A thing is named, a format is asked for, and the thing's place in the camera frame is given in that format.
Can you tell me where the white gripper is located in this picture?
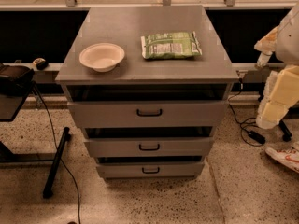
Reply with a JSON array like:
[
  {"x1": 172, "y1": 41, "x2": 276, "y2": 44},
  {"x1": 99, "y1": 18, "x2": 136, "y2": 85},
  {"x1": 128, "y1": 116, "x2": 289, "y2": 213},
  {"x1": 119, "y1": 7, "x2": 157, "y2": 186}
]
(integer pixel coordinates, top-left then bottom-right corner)
[{"x1": 256, "y1": 65, "x2": 299, "y2": 130}]

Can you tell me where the grey top drawer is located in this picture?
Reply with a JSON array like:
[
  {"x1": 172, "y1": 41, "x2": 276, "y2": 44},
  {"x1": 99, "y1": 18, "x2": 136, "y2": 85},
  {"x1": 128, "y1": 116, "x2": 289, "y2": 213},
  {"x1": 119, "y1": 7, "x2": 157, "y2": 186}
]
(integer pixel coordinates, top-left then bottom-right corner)
[{"x1": 68, "y1": 101, "x2": 227, "y2": 128}]

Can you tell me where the grey drawer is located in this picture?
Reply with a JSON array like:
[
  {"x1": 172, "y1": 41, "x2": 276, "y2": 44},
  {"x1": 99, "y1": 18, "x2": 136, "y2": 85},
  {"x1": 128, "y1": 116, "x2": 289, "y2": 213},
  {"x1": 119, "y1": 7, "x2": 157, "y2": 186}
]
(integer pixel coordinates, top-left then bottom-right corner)
[
  {"x1": 68, "y1": 101, "x2": 227, "y2": 128},
  {"x1": 96, "y1": 161, "x2": 205, "y2": 179},
  {"x1": 85, "y1": 137, "x2": 214, "y2": 158}
]

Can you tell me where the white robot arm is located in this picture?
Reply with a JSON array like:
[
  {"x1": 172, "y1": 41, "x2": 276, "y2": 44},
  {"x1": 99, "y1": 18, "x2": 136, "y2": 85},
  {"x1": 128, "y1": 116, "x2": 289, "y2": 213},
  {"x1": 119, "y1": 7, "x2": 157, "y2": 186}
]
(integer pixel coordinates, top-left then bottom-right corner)
[{"x1": 254, "y1": 4, "x2": 299, "y2": 129}]

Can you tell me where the grey drawer cabinet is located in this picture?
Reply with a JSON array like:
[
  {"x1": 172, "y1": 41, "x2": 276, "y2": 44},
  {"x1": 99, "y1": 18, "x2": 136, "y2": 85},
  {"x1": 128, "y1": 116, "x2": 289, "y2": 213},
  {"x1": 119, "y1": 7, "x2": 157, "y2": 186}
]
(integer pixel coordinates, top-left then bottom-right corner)
[{"x1": 56, "y1": 6, "x2": 237, "y2": 167}]

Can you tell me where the grey middle drawer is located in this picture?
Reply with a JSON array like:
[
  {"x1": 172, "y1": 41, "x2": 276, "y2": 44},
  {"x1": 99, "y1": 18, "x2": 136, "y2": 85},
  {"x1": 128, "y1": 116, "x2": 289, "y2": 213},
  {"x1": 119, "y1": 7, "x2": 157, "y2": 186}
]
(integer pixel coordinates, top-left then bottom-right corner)
[{"x1": 85, "y1": 137, "x2": 214, "y2": 158}]

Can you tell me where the grey bottom drawer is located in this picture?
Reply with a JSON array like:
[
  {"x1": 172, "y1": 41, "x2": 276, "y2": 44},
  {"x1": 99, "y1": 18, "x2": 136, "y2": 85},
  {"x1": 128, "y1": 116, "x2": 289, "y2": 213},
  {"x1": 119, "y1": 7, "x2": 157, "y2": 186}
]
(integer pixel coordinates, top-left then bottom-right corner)
[{"x1": 96, "y1": 161, "x2": 205, "y2": 179}]

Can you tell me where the black chair leg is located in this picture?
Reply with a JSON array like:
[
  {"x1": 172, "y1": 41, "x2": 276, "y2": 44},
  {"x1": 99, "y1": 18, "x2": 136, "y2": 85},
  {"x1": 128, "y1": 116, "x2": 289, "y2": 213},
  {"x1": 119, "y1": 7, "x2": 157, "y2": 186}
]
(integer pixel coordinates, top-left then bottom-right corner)
[{"x1": 279, "y1": 121, "x2": 292, "y2": 142}]

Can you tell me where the clear plastic bottle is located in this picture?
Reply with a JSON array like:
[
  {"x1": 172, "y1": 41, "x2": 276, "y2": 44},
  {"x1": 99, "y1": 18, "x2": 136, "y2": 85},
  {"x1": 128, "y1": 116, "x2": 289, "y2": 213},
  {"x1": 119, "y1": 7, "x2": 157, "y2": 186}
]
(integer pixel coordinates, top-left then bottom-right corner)
[{"x1": 255, "y1": 51, "x2": 272, "y2": 69}]

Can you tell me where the white orange bag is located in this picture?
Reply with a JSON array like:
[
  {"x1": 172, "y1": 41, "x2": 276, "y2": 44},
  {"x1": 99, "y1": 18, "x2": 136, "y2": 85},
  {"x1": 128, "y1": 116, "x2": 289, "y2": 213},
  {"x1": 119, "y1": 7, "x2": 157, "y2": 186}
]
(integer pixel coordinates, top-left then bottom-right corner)
[{"x1": 265, "y1": 142, "x2": 299, "y2": 173}]

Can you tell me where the green chip bag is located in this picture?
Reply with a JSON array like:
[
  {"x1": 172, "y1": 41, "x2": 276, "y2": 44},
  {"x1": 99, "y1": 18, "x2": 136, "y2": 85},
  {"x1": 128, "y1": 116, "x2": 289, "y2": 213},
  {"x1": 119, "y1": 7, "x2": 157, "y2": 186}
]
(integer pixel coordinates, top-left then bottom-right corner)
[{"x1": 141, "y1": 32, "x2": 202, "y2": 60}]

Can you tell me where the white paper bowl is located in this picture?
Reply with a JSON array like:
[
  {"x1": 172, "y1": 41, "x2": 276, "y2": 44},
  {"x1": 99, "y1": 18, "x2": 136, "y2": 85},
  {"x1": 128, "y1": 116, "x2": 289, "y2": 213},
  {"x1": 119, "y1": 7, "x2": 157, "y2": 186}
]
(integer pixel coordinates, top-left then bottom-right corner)
[{"x1": 79, "y1": 43, "x2": 125, "y2": 72}]

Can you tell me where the yellow black tape measure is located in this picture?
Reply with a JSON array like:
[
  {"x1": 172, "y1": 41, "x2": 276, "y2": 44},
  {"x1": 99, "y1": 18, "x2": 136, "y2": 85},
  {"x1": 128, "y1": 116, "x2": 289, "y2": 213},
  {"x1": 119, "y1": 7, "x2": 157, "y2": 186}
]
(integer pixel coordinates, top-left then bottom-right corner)
[{"x1": 33, "y1": 58, "x2": 49, "y2": 70}]

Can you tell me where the black stand leg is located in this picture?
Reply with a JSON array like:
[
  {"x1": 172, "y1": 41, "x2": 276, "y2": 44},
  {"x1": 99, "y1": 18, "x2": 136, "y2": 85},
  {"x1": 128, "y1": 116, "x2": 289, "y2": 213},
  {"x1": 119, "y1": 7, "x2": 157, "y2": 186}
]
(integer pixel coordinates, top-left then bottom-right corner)
[{"x1": 43, "y1": 127, "x2": 71, "y2": 199}]

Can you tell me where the black device on stand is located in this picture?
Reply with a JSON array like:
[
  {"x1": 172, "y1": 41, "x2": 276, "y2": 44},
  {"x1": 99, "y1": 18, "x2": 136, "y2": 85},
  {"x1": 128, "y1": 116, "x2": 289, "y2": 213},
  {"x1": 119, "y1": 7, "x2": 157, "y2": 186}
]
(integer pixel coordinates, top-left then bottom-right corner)
[{"x1": 0, "y1": 64, "x2": 35, "y2": 121}]

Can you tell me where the black power adapter cable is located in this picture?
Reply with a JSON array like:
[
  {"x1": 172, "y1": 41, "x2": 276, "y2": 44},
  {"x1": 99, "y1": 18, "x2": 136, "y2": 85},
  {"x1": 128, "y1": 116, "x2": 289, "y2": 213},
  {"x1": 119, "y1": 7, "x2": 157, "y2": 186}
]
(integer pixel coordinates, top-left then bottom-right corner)
[{"x1": 227, "y1": 77, "x2": 267, "y2": 147}]

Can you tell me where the black floor cable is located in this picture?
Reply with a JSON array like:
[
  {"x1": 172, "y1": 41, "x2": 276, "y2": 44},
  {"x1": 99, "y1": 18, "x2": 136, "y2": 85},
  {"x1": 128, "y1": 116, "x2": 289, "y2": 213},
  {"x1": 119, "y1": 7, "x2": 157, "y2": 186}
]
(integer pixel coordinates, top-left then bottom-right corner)
[{"x1": 32, "y1": 84, "x2": 82, "y2": 224}]

